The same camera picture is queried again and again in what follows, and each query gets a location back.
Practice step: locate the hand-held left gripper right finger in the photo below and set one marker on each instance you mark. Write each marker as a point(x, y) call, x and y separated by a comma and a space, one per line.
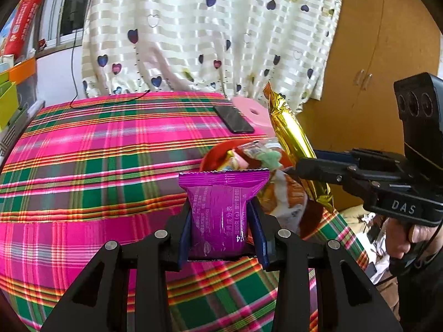
point(258, 235)

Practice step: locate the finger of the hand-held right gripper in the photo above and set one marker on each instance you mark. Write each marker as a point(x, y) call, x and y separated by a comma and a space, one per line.
point(322, 171)
point(332, 155)

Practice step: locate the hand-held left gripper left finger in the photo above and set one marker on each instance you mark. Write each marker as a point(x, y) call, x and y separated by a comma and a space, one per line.
point(183, 245)

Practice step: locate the orange white snack packet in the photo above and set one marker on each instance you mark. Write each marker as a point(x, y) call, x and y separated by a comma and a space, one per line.
point(287, 193)

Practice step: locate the purple snack packet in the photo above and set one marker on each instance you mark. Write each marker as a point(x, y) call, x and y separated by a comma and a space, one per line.
point(221, 207)

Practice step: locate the yellow-green candy bar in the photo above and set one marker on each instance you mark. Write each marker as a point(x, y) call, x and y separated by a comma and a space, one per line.
point(290, 128)

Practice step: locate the clear green-label nut packet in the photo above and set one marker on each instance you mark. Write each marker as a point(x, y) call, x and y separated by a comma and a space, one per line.
point(270, 157)

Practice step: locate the pink jelly cup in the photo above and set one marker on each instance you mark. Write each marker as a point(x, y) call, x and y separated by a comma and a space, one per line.
point(244, 162)

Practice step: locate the yellow snack packet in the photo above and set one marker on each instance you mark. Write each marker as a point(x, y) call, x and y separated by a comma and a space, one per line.
point(228, 159)

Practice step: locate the red round plastic basin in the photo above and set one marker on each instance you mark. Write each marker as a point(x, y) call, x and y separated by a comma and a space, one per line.
point(214, 155)

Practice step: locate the person's right hand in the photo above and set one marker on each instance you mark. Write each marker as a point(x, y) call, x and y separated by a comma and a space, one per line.
point(398, 238)

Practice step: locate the beige cloth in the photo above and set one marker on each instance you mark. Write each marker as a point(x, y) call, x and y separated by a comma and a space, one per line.
point(356, 216)

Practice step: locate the pink plastic stool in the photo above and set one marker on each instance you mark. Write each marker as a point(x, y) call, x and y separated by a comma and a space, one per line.
point(256, 110)

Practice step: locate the black smartphone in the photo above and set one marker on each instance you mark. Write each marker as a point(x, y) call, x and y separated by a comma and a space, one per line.
point(233, 119)

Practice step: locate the pink green plaid tablecloth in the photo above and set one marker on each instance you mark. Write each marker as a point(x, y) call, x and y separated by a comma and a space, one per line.
point(103, 179)

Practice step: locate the wooden cabinet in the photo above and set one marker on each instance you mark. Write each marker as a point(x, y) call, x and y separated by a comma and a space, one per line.
point(367, 41)

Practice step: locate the heart-print striped curtain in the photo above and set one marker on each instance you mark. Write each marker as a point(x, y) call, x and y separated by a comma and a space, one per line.
point(207, 41)

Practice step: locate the tall green cardboard box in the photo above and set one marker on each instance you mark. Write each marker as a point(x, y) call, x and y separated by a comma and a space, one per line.
point(7, 107)

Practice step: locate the orange box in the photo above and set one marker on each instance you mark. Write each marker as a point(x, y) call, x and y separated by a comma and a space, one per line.
point(22, 71)

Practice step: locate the flat green cardboard box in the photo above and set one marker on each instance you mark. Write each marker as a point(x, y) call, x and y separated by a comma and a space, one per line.
point(4, 77)

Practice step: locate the red gift bag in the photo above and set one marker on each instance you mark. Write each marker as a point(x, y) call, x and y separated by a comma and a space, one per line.
point(22, 24)

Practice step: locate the grey window frame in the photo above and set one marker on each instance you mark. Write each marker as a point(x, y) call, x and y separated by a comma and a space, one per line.
point(78, 3)

